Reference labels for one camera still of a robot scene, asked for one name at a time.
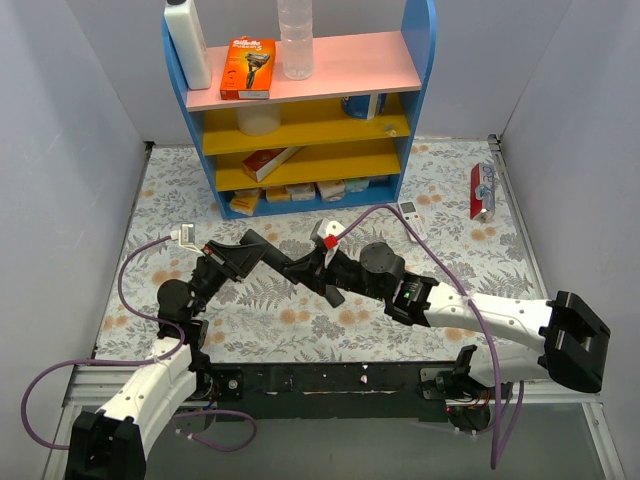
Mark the white sponge pack tilted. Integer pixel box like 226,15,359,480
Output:
315,180,346,202

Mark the blue wooden shelf unit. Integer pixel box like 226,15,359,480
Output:
162,1,437,219

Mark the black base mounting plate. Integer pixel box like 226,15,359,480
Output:
203,361,495,425

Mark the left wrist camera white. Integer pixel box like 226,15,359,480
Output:
170,223,201,253

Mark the white plastic bottle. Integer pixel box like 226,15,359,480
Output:
164,0,212,90

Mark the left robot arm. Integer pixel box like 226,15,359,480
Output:
64,241,266,479

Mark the blue and white can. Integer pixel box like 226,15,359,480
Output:
341,93,387,120

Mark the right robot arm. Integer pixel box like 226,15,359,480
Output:
284,242,611,393

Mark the white remote control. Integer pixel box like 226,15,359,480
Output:
398,200,427,241

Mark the clear plastic water bottle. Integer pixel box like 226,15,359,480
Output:
277,0,314,80

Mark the mint green sponge pack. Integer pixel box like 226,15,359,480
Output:
344,177,370,194

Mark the orange Gillette razor box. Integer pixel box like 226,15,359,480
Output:
220,37,276,100

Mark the yellow Kamenoko sponge pack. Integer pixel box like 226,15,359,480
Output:
229,193,261,217

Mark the red and white long box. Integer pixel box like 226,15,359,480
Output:
242,147,301,182

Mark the black remote control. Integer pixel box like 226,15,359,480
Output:
261,245,293,277

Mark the small clear wrapped item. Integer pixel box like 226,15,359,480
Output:
384,124,397,137

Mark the aluminium rail frame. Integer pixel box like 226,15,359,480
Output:
62,133,626,480

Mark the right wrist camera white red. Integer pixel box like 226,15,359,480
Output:
310,219,345,268

